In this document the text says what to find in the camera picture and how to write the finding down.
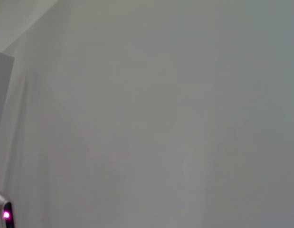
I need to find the silver device with pink light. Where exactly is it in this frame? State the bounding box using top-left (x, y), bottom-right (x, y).
top-left (0, 190), bottom-right (14, 228)

